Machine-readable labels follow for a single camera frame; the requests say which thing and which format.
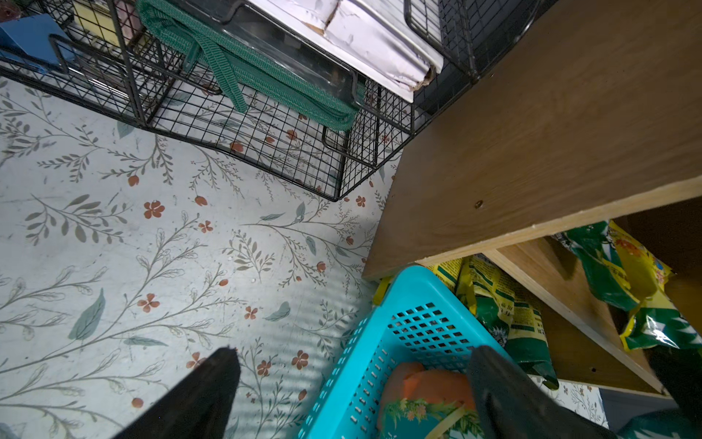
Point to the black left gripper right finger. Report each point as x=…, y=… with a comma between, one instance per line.
x=510, y=405

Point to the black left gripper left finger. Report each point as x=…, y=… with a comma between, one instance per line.
x=198, y=407

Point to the teal plastic basket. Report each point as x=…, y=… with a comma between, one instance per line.
x=349, y=402

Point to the green yellow packet on shelf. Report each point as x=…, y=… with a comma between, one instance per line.
x=622, y=273

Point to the wooden two-tier shelf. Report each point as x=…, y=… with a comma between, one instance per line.
x=594, y=115

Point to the green yellow packet lower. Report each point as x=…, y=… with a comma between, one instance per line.
x=470, y=303

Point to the floral table mat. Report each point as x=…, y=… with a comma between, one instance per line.
x=127, y=258

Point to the white paper stack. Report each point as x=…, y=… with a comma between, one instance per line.
x=372, y=37

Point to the black wire desk organizer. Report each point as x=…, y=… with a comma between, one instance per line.
x=225, y=76

